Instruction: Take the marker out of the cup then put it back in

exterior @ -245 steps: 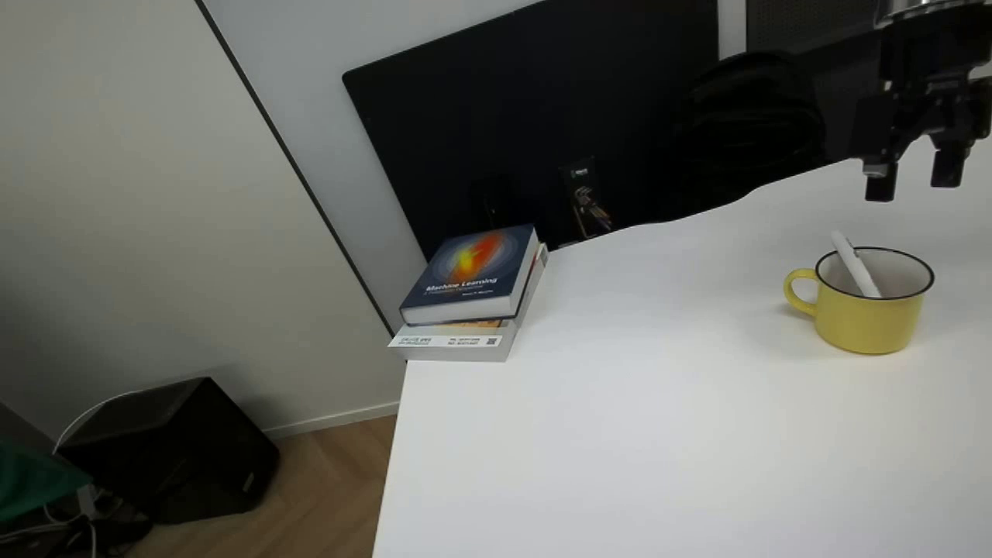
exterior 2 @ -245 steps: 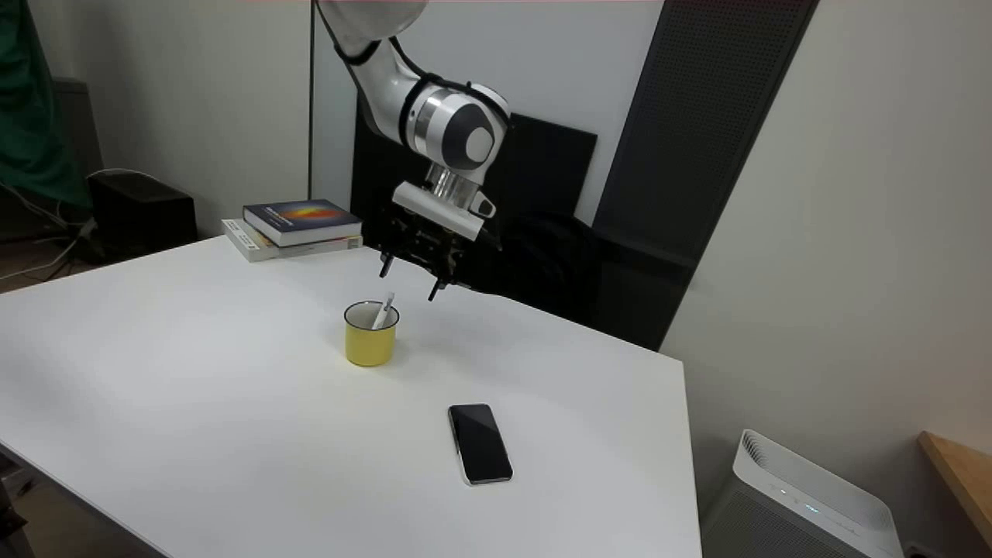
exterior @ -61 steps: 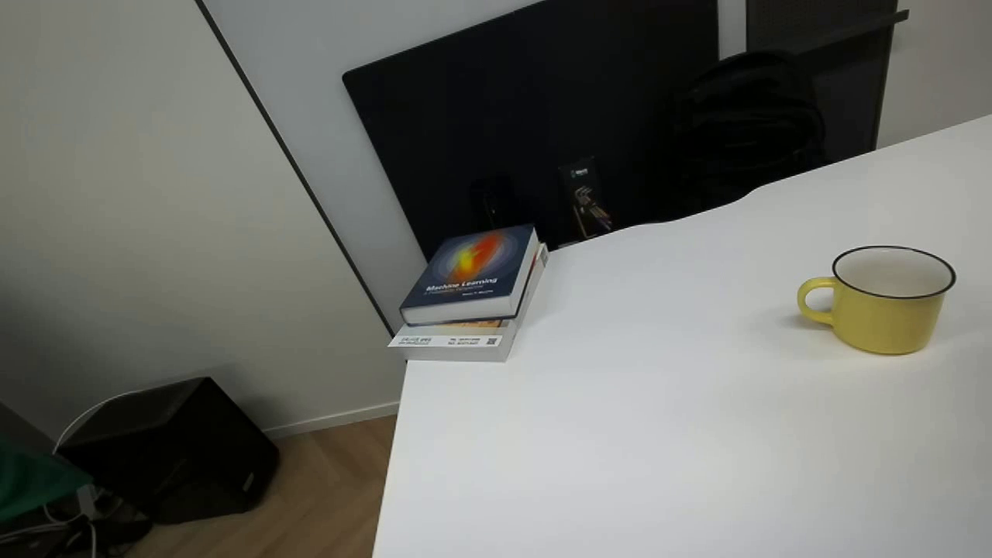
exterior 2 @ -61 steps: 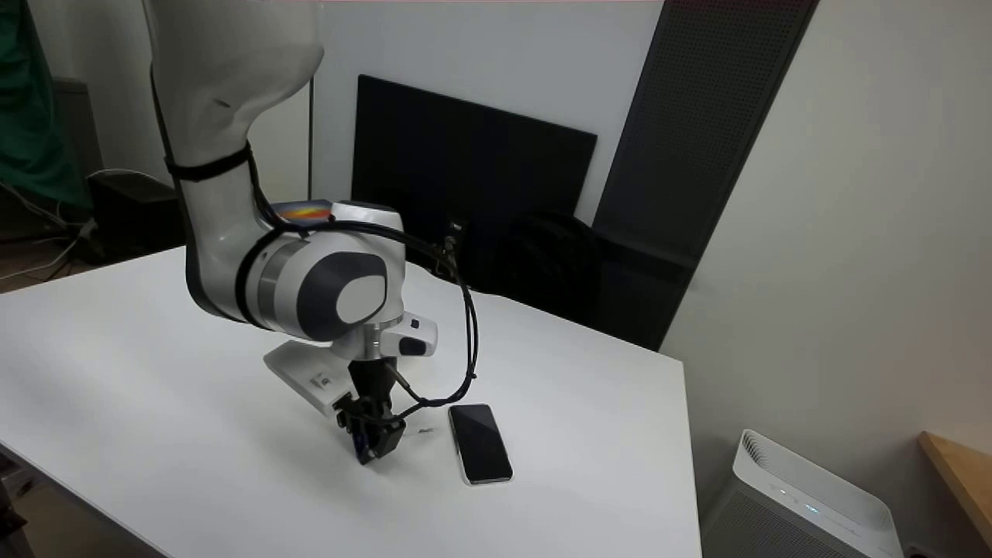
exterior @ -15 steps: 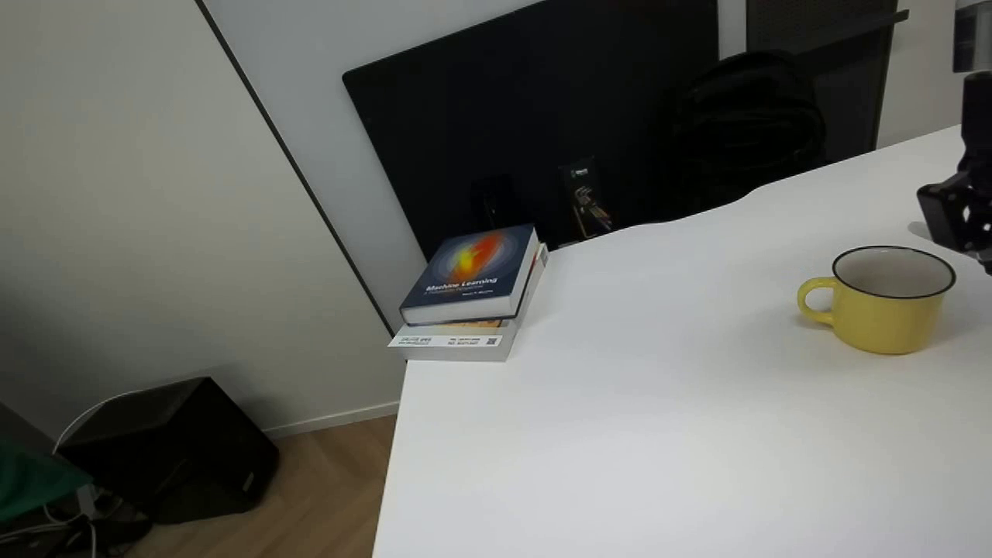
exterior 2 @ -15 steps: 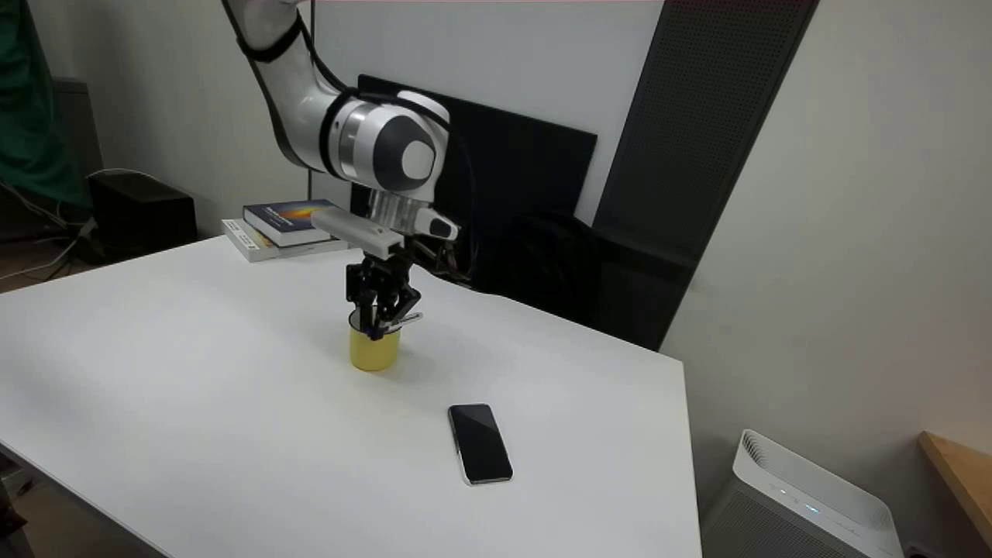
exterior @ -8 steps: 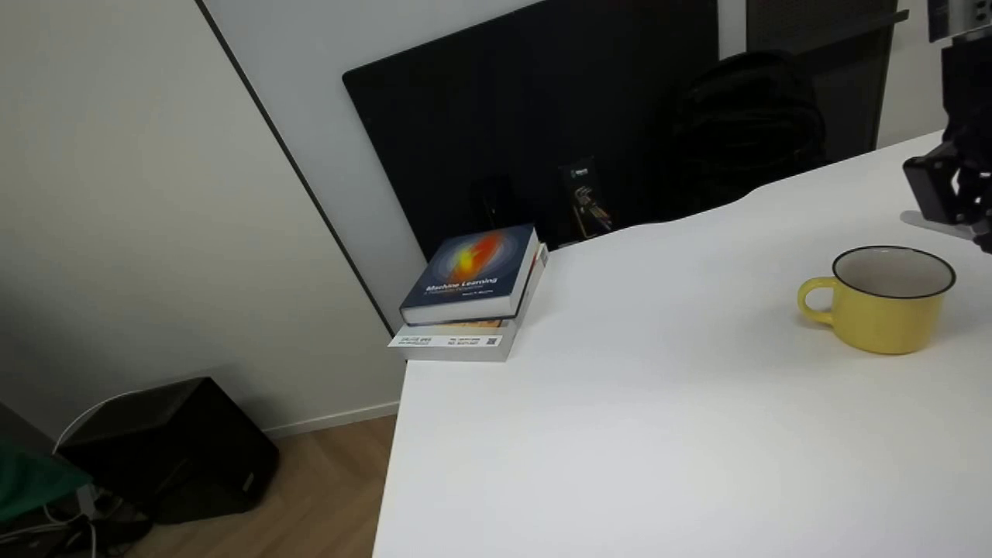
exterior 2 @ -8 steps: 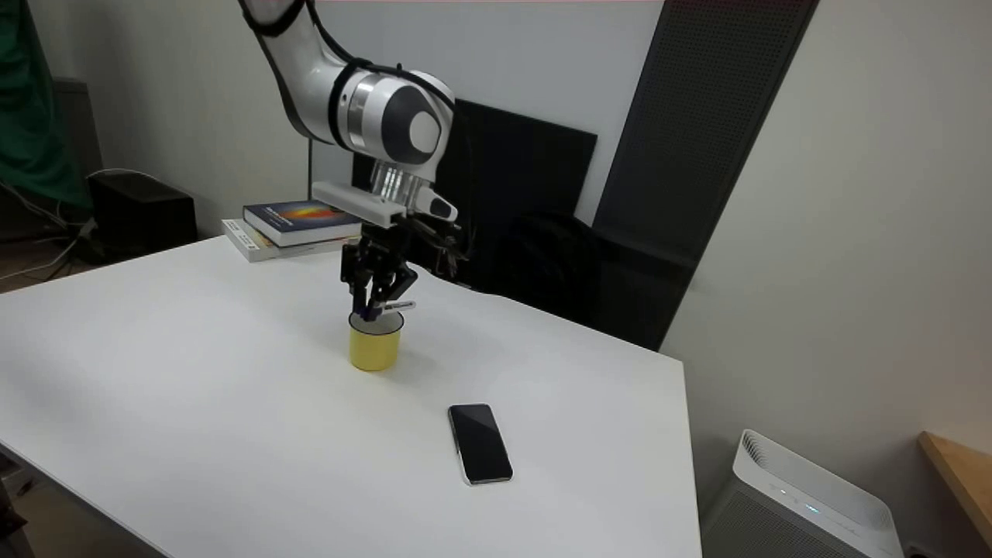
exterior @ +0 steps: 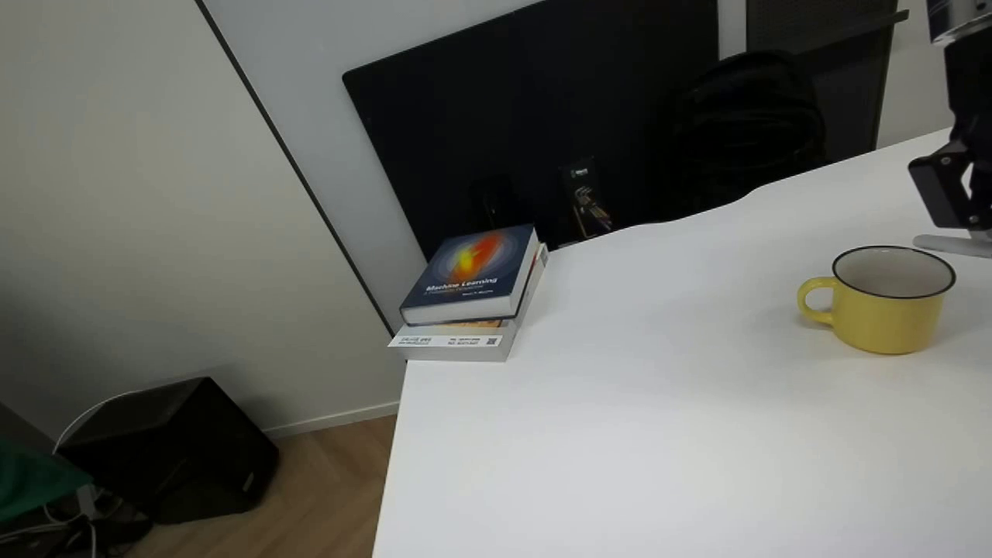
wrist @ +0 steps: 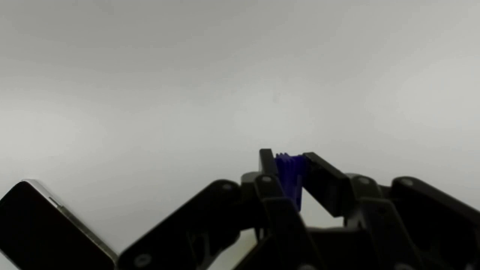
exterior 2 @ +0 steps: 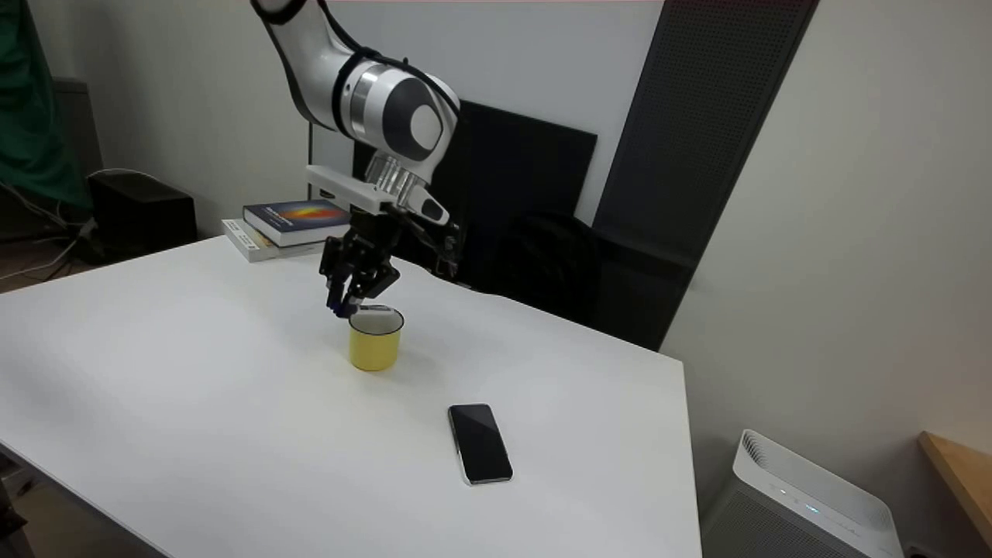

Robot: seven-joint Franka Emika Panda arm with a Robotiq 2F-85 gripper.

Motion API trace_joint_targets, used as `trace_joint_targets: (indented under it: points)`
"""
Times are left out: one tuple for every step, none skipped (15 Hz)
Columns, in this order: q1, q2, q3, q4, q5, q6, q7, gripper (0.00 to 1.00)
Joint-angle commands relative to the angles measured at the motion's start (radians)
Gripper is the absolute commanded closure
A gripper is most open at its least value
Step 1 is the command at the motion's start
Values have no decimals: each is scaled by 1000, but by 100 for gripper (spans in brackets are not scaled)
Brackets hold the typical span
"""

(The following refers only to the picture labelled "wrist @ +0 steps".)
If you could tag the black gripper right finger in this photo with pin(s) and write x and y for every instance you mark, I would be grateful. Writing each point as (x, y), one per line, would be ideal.
(399, 215)

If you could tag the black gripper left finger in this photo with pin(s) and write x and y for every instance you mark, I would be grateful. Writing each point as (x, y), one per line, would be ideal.
(270, 219)

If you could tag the white marker with blue cap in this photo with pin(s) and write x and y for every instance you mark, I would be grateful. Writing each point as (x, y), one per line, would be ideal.
(291, 174)

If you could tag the black smartphone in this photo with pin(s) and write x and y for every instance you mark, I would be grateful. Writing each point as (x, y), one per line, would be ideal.
(45, 230)

